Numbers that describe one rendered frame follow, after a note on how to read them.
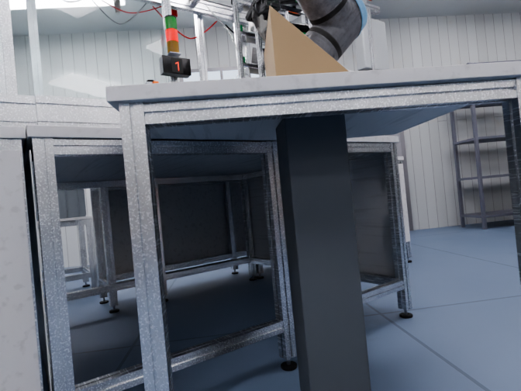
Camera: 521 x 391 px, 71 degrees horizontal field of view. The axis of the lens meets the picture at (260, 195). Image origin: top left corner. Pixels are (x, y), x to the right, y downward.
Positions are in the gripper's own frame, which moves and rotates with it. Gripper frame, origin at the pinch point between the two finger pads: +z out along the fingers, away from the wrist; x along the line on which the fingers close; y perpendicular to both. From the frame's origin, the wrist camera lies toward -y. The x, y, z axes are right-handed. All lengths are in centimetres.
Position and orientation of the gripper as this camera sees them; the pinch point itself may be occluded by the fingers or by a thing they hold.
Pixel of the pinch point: (263, 39)
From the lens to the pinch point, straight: 152.4
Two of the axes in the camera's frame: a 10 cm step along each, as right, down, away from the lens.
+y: 5.6, -0.6, -8.3
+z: 0.9, 10.0, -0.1
